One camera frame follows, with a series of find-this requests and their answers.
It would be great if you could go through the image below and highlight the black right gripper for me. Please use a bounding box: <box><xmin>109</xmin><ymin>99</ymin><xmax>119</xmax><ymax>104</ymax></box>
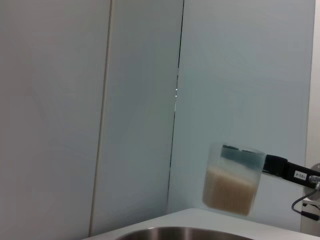
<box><xmin>221</xmin><ymin>144</ymin><xmax>320</xmax><ymax>188</ymax></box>

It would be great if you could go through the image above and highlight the stainless steel mixing bowl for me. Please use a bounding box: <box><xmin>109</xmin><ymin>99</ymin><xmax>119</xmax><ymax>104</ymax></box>
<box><xmin>117</xmin><ymin>226</ymin><xmax>253</xmax><ymax>240</ymax></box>

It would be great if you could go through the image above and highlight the clear plastic measuring cup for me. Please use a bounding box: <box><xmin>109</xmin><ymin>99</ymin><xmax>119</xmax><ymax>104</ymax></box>
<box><xmin>201</xmin><ymin>141</ymin><xmax>267</xmax><ymax>217</ymax></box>

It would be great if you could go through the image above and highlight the white uncooked rice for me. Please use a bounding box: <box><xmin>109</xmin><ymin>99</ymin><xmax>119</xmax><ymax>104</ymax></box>
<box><xmin>201</xmin><ymin>166</ymin><xmax>260</xmax><ymax>216</ymax></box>

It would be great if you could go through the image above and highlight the right gripper plug with cable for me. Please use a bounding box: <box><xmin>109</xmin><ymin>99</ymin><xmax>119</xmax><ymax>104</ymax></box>
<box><xmin>291</xmin><ymin>174</ymin><xmax>320</xmax><ymax>213</ymax></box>

